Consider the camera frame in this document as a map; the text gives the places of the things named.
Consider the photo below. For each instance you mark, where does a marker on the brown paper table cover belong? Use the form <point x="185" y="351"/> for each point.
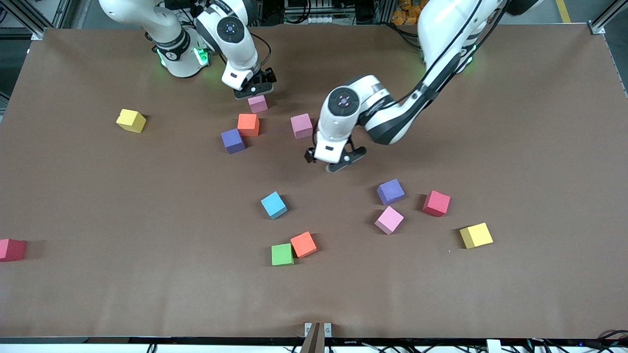
<point x="147" y="196"/>

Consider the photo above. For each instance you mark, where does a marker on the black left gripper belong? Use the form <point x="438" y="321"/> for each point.
<point x="309" y="155"/>

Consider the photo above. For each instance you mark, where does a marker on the white power strip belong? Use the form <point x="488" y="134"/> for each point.
<point x="321" y="19"/>

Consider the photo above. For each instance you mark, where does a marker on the bag of orange items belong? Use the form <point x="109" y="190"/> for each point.
<point x="405" y="12"/>

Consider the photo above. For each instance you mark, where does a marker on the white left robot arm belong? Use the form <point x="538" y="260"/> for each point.
<point x="441" y="39"/>

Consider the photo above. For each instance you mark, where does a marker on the metal corner bracket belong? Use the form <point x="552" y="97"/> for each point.
<point x="596" y="28"/>
<point x="38" y="34"/>

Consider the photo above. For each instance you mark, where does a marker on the yellow foam cube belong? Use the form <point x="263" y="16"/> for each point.
<point x="476" y="235"/>
<point x="131" y="121"/>

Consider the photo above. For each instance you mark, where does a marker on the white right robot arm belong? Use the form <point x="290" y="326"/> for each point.
<point x="147" y="14"/>

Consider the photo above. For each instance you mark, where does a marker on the blue foam cube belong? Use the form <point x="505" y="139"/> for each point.
<point x="274" y="205"/>

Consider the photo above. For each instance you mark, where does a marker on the aluminium frame rail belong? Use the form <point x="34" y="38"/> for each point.
<point x="49" y="14"/>
<point x="613" y="12"/>

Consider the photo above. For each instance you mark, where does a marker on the small metal table bracket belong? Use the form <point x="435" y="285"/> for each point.
<point x="307" y="328"/>

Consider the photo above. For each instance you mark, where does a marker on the purple foam cube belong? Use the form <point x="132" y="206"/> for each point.
<point x="232" y="141"/>
<point x="391" y="191"/>

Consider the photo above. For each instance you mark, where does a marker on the green foam cube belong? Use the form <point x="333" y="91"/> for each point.
<point x="282" y="254"/>

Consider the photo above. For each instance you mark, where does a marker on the pink foam cube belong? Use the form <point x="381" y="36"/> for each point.
<point x="389" y="220"/>
<point x="301" y="126"/>
<point x="258" y="105"/>

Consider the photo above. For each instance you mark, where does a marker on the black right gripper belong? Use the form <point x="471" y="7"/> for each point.
<point x="268" y="76"/>

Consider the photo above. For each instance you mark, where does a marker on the small white plastic box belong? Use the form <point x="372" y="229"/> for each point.
<point x="493" y="346"/>

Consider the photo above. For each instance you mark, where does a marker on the orange foam cube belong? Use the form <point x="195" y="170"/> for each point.
<point x="248" y="124"/>
<point x="303" y="244"/>

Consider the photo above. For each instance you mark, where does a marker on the red foam cube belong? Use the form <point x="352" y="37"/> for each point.
<point x="436" y="203"/>
<point x="11" y="250"/>

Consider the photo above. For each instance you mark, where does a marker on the brown wooden strip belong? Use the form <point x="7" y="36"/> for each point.
<point x="314" y="340"/>

